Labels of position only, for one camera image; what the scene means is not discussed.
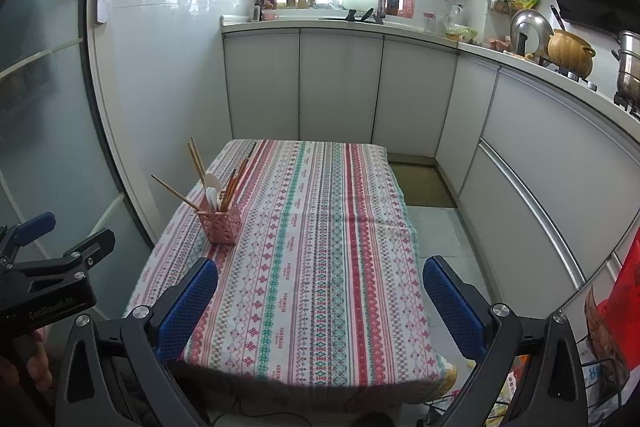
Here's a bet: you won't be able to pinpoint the steel stock pot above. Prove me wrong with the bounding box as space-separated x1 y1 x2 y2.
612 31 640 100

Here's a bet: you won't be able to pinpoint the black wire basket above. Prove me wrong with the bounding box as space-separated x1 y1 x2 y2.
575 342 640 414

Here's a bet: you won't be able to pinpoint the striped patterned tablecloth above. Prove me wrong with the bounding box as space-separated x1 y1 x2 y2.
123 138 453 395

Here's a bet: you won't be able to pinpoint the green vegetables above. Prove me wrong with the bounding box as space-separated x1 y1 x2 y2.
444 24 479 43

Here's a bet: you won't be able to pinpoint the white kitchen countertop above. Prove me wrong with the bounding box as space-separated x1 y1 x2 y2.
220 14 640 122

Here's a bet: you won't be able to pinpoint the black floor cable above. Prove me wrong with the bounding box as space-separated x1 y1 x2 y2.
210 399 311 427

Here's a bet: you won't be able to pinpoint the frosted glass sliding door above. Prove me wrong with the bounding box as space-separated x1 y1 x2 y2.
0 0 156 323

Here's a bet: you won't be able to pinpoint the brown floor mat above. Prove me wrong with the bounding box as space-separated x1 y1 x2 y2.
387 161 459 208

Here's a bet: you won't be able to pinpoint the curved metal faucet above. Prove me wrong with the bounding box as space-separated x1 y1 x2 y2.
356 0 386 26

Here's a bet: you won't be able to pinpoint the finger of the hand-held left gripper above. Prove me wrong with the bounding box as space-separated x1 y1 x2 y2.
0 211 57 260
15 228 117 280

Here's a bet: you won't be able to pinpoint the brown clay pot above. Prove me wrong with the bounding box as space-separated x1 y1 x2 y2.
547 29 597 78

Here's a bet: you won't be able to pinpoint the pink perforated utensil holder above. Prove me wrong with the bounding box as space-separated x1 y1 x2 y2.
196 202 242 246

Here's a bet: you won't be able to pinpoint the steel pot lid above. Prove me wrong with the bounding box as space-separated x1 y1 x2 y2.
510 8 555 58

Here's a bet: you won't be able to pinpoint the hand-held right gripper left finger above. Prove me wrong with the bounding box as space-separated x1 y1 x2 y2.
55 257 218 427

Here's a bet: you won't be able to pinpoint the red plastic bag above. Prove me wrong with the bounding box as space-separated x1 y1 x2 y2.
595 239 640 358

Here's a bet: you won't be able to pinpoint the black gas stove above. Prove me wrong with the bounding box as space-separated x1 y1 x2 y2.
545 62 640 120

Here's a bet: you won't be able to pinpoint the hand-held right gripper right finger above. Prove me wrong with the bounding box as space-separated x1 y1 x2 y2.
422 255 588 427

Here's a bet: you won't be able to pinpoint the white kitchen cabinets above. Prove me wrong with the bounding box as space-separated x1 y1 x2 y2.
220 27 640 303

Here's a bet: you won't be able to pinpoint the person's left hand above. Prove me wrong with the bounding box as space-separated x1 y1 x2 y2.
25 329 53 392

